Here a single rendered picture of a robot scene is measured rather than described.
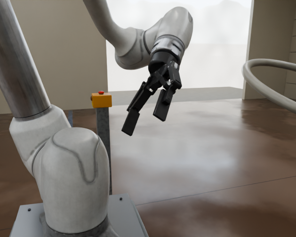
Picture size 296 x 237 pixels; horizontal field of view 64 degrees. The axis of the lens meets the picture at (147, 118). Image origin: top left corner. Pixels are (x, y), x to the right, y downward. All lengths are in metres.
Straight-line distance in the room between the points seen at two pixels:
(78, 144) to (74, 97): 5.96
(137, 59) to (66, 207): 0.48
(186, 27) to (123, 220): 0.58
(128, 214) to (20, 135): 0.37
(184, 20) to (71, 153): 0.47
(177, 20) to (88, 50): 5.77
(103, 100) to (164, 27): 0.93
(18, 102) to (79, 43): 5.78
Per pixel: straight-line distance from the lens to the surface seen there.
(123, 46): 0.78
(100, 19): 0.70
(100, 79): 6.49
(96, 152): 0.56
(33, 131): 0.69
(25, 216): 0.81
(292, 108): 0.78
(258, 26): 8.54
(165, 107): 0.51
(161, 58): 0.63
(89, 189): 0.57
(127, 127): 0.61
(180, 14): 0.76
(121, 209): 0.78
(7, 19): 0.67
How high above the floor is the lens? 1.31
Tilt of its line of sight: 14 degrees down
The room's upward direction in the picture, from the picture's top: straight up
